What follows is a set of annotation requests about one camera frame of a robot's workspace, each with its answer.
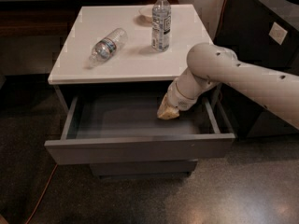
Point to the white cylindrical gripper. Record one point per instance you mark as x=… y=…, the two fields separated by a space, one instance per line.
x=181 y=101

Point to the grey top drawer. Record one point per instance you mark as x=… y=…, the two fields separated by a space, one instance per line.
x=111 y=128

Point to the grey drawer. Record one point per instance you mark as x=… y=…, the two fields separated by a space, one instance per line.
x=111 y=128
x=143 y=168

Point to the clear water bottle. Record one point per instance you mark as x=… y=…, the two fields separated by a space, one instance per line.
x=161 y=25
x=109 y=46

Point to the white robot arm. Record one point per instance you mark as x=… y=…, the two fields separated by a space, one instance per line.
x=209 y=65

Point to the grey bottom drawer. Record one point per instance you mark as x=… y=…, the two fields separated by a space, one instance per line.
x=143 y=168

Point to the grey drawer cabinet white top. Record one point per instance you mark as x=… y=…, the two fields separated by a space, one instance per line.
x=136 y=67

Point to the standing clear water bottle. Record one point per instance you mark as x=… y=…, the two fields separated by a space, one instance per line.
x=161 y=25

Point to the small white bowl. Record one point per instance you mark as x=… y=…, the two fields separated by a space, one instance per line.
x=146 y=12

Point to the black cabinet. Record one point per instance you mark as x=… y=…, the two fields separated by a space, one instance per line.
x=244 y=27

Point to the dark wooden bench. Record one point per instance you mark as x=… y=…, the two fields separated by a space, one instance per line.
x=49 y=17

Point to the white wall plate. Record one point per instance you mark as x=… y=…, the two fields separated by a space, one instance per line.
x=278 y=33

